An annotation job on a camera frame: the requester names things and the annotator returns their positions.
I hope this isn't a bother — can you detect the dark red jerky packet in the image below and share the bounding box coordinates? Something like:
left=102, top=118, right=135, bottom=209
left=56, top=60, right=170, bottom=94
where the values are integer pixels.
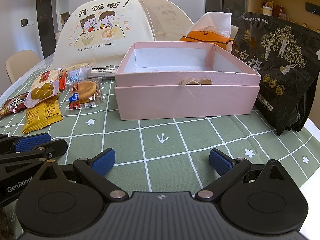
left=0, top=92, right=28, bottom=117

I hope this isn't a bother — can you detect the chestnut snack packet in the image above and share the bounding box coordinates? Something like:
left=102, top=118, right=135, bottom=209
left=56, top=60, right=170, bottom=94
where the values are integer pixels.
left=24, top=80, right=59, bottom=108

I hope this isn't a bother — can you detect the round pastry clear packet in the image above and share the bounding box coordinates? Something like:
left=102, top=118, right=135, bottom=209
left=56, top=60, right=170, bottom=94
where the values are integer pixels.
left=65, top=78, right=105, bottom=110

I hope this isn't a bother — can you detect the rice cracker packet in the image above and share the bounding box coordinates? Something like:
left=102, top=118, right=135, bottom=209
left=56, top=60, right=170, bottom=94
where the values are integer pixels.
left=30, top=68, right=67, bottom=91

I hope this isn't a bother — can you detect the blue candy clear packet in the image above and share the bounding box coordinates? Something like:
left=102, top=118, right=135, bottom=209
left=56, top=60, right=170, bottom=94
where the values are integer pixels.
left=66, top=68, right=82, bottom=84

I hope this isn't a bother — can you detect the white label cake packet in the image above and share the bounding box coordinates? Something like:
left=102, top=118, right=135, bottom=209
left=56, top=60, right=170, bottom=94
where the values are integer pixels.
left=88, top=65, right=118, bottom=79

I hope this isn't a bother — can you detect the pale yellow snack packet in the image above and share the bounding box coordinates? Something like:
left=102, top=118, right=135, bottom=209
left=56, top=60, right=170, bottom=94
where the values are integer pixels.
left=64, top=61, right=95, bottom=71

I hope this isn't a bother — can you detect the green checked tablecloth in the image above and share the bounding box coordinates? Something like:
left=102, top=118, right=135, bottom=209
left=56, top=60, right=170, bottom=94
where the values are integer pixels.
left=0, top=65, right=320, bottom=230

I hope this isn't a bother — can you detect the beige chair left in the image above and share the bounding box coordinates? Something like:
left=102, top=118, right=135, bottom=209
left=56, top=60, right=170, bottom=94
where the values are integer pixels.
left=5, top=50, right=41, bottom=84

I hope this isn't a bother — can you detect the pink open gift box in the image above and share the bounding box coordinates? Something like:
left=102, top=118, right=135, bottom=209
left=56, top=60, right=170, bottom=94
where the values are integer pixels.
left=114, top=41, right=261, bottom=120

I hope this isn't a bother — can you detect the black plum snack bag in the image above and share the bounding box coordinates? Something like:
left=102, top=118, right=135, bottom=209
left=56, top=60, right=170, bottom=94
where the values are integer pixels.
left=232, top=12, right=319, bottom=135

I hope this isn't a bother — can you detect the cream mesh food cover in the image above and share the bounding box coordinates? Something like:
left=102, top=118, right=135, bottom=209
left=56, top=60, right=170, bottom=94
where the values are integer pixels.
left=51, top=0, right=193, bottom=69

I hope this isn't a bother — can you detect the orange tissue box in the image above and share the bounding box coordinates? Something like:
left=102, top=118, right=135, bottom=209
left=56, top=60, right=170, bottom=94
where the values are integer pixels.
left=180, top=12, right=233, bottom=52

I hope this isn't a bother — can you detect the wooden wall shelf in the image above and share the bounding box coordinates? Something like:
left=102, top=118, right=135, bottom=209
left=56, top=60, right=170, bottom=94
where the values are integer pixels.
left=246, top=0, right=320, bottom=34

